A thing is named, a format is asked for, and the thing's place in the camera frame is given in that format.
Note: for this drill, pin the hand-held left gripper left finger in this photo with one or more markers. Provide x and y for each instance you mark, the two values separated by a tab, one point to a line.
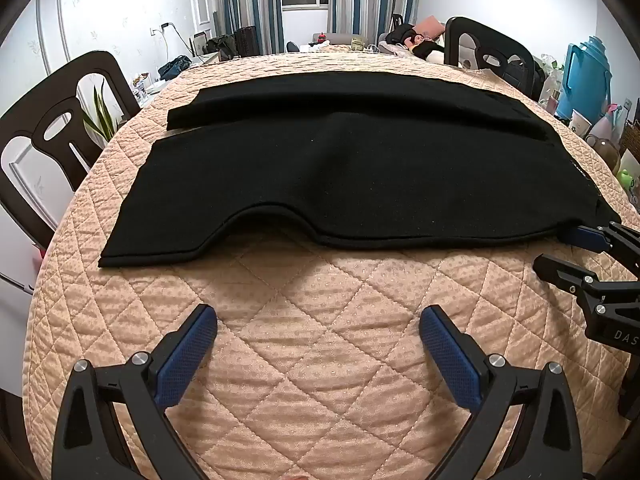
185	355

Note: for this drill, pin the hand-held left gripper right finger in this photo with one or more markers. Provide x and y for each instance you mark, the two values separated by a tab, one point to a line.
450	355

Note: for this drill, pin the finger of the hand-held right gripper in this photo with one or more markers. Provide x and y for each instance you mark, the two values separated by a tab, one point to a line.
582	238
560	269

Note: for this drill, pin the black pants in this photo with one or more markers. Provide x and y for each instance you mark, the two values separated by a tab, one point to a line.
350	170

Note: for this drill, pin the green frog toy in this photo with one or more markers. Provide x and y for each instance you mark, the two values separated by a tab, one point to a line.
629	185

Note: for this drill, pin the brown round jar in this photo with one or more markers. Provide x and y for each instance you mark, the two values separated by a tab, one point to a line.
602	152

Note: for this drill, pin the wicker basket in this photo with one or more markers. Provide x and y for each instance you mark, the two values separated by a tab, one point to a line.
631	142

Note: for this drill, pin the white mug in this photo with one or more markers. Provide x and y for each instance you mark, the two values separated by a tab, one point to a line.
580	122

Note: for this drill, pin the peach quilted blanket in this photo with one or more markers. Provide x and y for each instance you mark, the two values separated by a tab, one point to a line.
320	310

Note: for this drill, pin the blue thermos jug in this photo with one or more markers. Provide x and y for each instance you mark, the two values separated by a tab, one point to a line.
590	80

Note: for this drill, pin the black backpack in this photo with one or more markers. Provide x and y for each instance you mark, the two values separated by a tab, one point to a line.
522	77

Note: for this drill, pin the dark wooden chair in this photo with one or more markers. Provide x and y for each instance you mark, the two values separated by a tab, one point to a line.
30	125
480	27

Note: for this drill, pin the green potted plant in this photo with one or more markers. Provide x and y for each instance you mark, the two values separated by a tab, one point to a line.
102	120

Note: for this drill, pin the pink pillow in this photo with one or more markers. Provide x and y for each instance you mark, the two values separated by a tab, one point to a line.
429	26

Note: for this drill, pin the white boxes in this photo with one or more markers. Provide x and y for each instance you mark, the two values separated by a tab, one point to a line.
147	87

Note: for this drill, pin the dark handbag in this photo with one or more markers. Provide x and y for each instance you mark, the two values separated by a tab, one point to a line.
174	67

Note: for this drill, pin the grey sofa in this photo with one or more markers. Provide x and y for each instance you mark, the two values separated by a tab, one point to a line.
345	40

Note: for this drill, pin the black bag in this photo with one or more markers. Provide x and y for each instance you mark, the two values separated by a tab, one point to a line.
220	46

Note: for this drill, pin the grey blue striped curtain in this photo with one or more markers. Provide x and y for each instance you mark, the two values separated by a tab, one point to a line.
250	0
370	0

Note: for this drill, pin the white wall socket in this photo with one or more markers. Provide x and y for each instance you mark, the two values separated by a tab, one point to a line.
160	29

